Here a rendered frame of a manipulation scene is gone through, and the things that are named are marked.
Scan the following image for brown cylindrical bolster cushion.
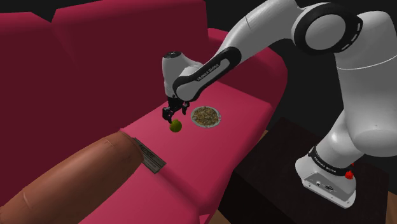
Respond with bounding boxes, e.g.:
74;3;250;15
0;130;144;224

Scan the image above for grey remote control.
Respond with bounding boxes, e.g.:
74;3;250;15
132;137;167;175

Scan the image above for green lime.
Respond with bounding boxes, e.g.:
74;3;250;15
169;119;183;134

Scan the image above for red sofa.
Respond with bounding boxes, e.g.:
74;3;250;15
0;0;289;224

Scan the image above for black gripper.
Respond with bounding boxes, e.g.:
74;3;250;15
162;96;190;124

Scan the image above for dark robot stand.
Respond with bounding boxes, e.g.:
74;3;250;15
218;117;390;224

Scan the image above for plate of brown food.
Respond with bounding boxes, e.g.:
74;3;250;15
190;106;222;129

